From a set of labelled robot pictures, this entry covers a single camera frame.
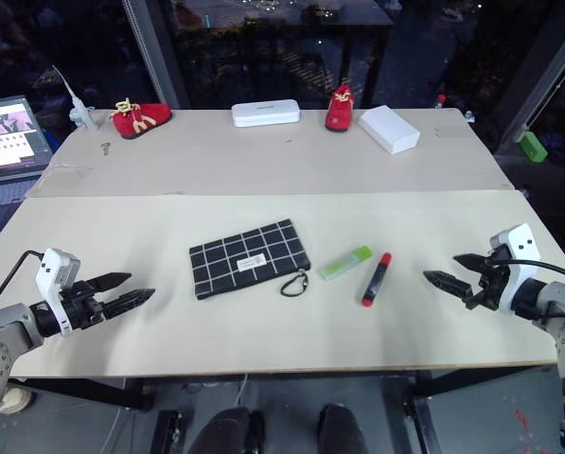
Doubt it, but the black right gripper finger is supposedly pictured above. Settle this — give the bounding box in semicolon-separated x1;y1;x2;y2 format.
422;270;470;301
452;253;490;273

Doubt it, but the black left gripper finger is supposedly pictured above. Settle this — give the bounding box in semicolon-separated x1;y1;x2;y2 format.
102;288;157;320
87;271;133;293

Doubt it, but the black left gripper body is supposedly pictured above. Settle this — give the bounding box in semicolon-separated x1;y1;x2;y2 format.
58;279;112;333

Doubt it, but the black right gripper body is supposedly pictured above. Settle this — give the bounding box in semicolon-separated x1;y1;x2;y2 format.
461;257;514;312

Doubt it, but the black grid pencil pouch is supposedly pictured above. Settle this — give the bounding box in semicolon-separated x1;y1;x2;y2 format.
188;218;314;302

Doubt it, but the laptop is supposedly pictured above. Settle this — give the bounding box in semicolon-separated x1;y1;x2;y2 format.
0;94;55;237

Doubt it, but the white rounded hard case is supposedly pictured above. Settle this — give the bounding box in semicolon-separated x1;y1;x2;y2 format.
230;98;303;129

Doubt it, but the red and black marker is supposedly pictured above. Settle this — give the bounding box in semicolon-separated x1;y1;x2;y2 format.
361;252;394;308

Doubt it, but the green eraser stick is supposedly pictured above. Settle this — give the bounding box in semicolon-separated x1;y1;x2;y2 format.
318;245;375;282

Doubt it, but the beige round object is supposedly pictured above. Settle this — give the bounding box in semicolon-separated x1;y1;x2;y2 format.
0;381;33;416

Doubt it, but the green block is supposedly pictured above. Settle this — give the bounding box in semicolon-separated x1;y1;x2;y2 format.
521;131;549;164

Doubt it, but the white rectangular box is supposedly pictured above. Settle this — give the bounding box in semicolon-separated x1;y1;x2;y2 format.
357;105;422;156

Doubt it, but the dark rounded shape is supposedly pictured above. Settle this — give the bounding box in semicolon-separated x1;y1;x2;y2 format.
188;407;265;454
316;403;371;454

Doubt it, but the red shoe with yellow laces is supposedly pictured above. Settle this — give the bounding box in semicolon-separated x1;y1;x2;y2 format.
324;84;357;134
111;96;174;140

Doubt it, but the grey clamp tool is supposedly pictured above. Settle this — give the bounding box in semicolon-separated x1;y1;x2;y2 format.
51;64;99;131

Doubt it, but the grey metal pillar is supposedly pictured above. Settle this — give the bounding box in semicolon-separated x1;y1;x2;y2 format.
498;12;565;148
120;0;191;111

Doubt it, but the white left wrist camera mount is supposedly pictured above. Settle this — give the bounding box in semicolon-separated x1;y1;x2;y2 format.
35;248;82;338

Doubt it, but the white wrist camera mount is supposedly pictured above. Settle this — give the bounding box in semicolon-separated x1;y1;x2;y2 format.
488;223;541;314
35;248;82;338

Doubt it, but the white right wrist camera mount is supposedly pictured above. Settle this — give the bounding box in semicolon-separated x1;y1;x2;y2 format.
488;223;541;314

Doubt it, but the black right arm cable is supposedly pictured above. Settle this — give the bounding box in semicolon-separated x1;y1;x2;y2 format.
491;256;565;286

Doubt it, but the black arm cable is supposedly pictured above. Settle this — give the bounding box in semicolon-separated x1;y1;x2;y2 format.
491;256;565;286
0;250;45;317

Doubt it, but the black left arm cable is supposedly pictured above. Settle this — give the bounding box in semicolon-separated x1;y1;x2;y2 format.
0;250;45;317

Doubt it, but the black table frame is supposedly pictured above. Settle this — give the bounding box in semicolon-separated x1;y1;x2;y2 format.
7;366;565;454

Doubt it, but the white hanging cable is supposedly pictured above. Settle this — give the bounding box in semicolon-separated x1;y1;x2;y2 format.
236;373;251;409

